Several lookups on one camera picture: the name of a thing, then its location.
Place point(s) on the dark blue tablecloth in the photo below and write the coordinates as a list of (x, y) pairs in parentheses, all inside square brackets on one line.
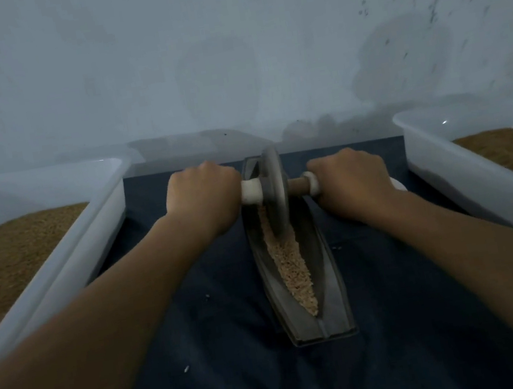
[(227, 376)]

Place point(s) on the person's left hand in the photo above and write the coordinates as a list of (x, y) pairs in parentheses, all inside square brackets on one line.
[(204, 200)]

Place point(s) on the person's left forearm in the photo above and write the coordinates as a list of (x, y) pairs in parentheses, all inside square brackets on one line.
[(74, 361)]

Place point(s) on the small ground grain portion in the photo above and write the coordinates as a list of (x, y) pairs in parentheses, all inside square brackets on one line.
[(292, 264)]

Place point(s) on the person's right hand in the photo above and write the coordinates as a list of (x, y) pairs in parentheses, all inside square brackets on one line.
[(352, 184)]

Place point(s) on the boat-shaped metal grinding trough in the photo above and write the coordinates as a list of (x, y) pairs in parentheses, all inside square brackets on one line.
[(333, 311)]

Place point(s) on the white plastic tray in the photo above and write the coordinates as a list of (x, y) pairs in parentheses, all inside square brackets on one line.
[(473, 182), (58, 257)]

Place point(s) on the person's right forearm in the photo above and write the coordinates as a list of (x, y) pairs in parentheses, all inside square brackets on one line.
[(494, 285)]

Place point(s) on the white round plate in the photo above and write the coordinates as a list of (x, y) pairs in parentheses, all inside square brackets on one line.
[(398, 183)]

